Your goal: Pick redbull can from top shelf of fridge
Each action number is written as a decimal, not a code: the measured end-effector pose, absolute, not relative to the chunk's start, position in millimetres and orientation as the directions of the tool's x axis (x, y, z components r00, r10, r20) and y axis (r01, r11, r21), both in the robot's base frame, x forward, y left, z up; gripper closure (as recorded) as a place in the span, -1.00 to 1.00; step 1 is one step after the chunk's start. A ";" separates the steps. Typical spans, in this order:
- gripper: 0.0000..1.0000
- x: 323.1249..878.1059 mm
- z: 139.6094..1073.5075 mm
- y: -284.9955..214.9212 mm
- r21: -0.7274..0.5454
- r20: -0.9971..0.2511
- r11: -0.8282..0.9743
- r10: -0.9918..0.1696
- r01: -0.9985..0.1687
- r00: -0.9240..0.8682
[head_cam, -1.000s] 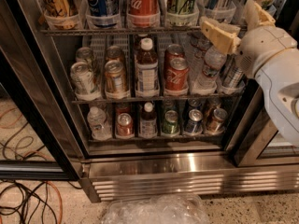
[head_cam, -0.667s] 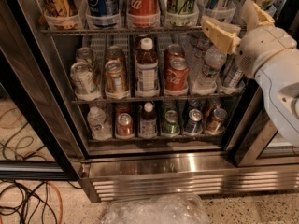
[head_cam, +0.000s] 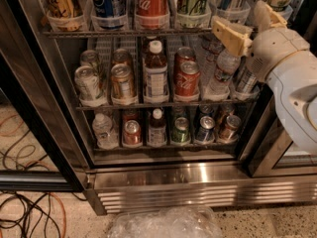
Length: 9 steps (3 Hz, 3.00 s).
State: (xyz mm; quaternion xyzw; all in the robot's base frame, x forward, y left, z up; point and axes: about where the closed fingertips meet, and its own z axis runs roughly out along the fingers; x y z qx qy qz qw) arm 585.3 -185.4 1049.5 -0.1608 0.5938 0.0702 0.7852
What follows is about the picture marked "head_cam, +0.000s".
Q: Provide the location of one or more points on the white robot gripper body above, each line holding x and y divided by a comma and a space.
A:
276, 52

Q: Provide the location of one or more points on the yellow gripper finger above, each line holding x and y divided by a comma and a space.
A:
236, 38
266, 18

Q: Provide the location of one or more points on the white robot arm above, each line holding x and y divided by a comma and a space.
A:
280, 58

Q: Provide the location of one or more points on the silver blue can front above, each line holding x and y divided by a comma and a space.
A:
247, 82

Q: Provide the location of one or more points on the red coke can rear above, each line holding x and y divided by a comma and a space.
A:
183, 54

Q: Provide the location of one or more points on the red coke can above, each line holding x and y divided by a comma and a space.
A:
183, 54
187, 79

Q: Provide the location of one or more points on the red coke can front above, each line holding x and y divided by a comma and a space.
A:
187, 79

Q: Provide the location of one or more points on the gold brown can bottom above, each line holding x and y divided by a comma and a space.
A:
229, 127

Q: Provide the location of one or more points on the red coca-cola can top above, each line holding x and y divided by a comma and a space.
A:
151, 12

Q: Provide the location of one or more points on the glass fridge door right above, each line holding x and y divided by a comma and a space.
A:
267, 152

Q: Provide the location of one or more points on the glass fridge door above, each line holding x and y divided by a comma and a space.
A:
30, 159
267, 152

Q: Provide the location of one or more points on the green can bottom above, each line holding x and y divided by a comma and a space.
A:
180, 130

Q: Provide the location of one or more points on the orange gold can rear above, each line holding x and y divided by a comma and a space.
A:
122, 56

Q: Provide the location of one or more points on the orange gold can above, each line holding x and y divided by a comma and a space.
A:
122, 81
122, 56

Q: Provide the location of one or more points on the stainless steel fridge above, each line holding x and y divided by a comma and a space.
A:
130, 181

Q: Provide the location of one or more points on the orange gold can front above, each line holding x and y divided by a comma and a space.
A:
122, 81

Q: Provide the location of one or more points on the blue pepsi can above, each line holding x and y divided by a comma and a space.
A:
109, 0

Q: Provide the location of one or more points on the red orange can bottom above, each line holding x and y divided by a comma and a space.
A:
132, 133

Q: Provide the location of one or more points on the silver can rear left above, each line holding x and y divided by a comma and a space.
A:
90, 57

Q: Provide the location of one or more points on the silver can front left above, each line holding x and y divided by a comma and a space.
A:
87, 81

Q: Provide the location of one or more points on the yellow orange can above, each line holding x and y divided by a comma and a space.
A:
64, 9

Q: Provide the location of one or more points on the glass fridge door left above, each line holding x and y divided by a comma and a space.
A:
30, 159

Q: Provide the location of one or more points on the clear water bottle front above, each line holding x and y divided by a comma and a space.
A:
225, 68

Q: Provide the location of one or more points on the brown tea bottle middle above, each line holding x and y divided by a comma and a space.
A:
156, 71

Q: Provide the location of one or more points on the brown tea bottle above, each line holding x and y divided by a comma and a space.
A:
157, 129
156, 71

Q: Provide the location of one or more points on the brown tea bottle bottom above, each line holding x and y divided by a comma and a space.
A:
157, 129

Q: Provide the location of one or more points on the clear water bottle bottom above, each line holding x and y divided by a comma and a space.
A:
105, 132

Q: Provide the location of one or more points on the clear plastic bag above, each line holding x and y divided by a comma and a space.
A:
173, 222

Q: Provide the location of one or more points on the middle wire shelf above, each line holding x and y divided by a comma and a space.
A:
165, 104

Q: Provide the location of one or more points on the wire shelf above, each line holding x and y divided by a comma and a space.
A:
165, 104
126, 33
188, 147

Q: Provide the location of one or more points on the bottom wire shelf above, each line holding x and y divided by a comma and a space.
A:
188, 147

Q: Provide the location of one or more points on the top wire shelf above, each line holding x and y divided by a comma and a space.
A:
126, 33

